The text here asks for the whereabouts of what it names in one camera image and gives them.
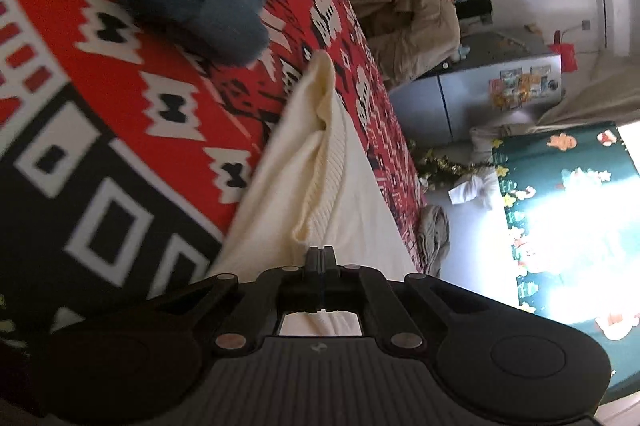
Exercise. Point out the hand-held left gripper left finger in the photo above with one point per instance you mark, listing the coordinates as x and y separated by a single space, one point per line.
312 266

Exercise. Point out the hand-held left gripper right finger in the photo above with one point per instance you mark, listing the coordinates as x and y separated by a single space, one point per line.
330 266

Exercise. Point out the cream knit vest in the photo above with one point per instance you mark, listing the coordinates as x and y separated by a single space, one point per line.
350 186

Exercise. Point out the grey garment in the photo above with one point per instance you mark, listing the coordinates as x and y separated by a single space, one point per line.
435 236

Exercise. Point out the small Christmas tree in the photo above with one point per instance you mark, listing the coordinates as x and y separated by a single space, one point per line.
440 166

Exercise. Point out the white tied curtain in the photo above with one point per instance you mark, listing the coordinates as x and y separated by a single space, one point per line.
475 188

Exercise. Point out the silver refrigerator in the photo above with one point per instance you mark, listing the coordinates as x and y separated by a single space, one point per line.
450 101

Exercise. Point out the green Christmas curtain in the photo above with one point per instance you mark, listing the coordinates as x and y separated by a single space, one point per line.
550 156

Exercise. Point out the beige jacket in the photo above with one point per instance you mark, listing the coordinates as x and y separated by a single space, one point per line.
410 16

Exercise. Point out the group of fridge magnets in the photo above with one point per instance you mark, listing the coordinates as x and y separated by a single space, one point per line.
522 86

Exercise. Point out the red patterned blanket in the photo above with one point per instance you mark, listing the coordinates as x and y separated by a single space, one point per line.
100 71

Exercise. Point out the beige curtain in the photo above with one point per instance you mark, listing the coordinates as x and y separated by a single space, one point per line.
590 96

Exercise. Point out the white air conditioner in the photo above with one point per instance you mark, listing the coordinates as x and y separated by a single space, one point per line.
612 6

